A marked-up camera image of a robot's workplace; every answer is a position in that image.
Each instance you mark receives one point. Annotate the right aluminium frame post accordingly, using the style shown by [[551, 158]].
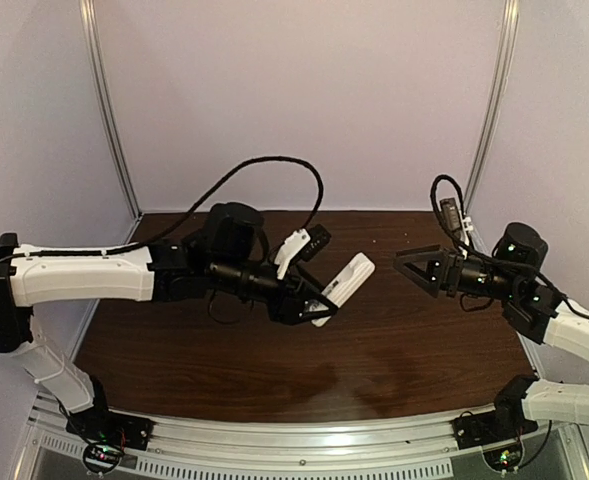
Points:
[[509, 25]]

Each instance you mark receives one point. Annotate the aluminium frame post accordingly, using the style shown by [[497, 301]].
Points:
[[509, 25], [105, 105]]

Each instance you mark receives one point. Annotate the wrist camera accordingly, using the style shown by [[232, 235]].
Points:
[[457, 223], [301, 245]]

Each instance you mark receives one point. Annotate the front aluminium rail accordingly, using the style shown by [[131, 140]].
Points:
[[415, 447]]

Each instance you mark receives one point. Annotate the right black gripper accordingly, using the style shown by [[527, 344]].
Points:
[[450, 275]]

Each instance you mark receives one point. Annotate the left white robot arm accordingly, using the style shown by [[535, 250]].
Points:
[[229, 253]]

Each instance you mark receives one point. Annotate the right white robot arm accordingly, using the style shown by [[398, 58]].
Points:
[[531, 305]]

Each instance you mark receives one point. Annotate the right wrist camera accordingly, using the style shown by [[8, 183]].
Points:
[[457, 223]]

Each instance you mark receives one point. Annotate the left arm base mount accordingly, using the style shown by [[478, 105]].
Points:
[[107, 439]]

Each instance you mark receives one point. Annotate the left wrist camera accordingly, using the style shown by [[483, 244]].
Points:
[[301, 245]]

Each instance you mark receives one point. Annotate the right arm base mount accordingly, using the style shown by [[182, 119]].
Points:
[[502, 448]]

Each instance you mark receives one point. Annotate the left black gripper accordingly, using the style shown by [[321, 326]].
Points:
[[288, 298]]

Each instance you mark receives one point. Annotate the white remote control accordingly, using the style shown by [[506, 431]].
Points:
[[351, 278]]

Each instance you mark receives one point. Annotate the left aluminium frame post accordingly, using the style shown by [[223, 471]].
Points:
[[105, 105]]

